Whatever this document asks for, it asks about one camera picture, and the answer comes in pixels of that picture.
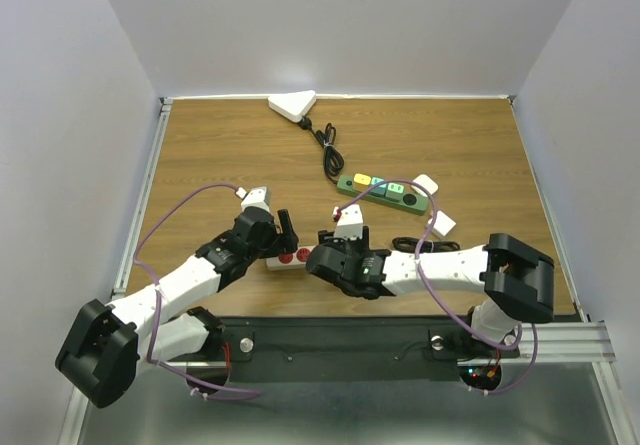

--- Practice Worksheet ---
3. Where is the yellow plug adapter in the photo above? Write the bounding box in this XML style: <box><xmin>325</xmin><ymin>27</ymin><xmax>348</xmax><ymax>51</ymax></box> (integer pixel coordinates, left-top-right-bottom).
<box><xmin>352</xmin><ymin>173</ymin><xmax>372</xmax><ymax>193</ymax></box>

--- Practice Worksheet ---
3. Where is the teal plug adapter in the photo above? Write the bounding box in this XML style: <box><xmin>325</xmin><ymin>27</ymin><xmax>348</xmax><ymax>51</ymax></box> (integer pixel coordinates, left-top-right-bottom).
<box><xmin>369</xmin><ymin>177</ymin><xmax>387</xmax><ymax>197</ymax></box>

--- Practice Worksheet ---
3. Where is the white red power strip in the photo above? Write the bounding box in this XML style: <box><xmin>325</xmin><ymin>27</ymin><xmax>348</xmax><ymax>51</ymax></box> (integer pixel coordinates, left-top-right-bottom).
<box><xmin>265</xmin><ymin>246</ymin><xmax>314</xmax><ymax>271</ymax></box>

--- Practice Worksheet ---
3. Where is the green power strip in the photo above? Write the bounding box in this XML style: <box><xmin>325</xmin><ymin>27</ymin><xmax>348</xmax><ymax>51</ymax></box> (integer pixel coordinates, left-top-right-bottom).
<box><xmin>336</xmin><ymin>173</ymin><xmax>429</xmax><ymax>215</ymax></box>

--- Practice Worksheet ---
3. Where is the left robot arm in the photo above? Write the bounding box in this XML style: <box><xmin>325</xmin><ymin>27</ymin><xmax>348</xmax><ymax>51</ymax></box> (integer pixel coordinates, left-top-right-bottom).
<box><xmin>55</xmin><ymin>206</ymin><xmax>299</xmax><ymax>408</ymax></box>

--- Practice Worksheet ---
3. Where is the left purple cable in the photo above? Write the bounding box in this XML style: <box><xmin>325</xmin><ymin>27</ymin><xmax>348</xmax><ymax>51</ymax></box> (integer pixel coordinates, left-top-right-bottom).
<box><xmin>132</xmin><ymin>183</ymin><xmax>262</xmax><ymax>402</ymax></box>

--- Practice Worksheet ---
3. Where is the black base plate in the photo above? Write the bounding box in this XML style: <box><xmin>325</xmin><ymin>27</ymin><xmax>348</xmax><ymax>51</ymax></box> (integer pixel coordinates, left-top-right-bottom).
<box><xmin>187</xmin><ymin>316</ymin><xmax>498</xmax><ymax>387</ymax></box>

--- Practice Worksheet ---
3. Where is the white rounded charger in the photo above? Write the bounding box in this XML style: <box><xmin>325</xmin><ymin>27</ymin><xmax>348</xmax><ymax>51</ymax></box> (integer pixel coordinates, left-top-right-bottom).
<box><xmin>411</xmin><ymin>174</ymin><xmax>439</xmax><ymax>197</ymax></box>

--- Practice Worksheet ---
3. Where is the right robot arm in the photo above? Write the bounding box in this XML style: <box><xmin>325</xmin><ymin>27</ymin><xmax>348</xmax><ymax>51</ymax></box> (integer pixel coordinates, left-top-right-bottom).
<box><xmin>305</xmin><ymin>229</ymin><xmax>555</xmax><ymax>355</ymax></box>

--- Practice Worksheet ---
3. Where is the green plug adapter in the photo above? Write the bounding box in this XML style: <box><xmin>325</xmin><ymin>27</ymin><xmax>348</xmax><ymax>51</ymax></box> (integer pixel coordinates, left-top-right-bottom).
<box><xmin>385</xmin><ymin>182</ymin><xmax>404</xmax><ymax>202</ymax></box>

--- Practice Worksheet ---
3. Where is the white triangular adapter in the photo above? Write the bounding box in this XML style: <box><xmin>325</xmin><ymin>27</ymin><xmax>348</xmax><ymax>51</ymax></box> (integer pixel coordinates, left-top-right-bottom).
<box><xmin>267</xmin><ymin>90</ymin><xmax>317</xmax><ymax>123</ymax></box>

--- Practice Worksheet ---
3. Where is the white square charger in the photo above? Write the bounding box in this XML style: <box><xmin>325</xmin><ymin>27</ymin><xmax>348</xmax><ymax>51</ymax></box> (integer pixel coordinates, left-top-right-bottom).
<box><xmin>427</xmin><ymin>211</ymin><xmax>456</xmax><ymax>239</ymax></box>

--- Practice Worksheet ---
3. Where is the black cord of white strip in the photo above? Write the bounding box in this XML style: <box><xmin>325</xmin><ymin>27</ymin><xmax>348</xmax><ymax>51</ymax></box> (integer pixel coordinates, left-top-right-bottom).
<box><xmin>392</xmin><ymin>236</ymin><xmax>461</xmax><ymax>255</ymax></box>

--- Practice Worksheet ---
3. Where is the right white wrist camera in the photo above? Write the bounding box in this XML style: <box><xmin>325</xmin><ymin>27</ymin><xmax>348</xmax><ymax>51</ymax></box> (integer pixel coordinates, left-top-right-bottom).
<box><xmin>332</xmin><ymin>204</ymin><xmax>364</xmax><ymax>241</ymax></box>

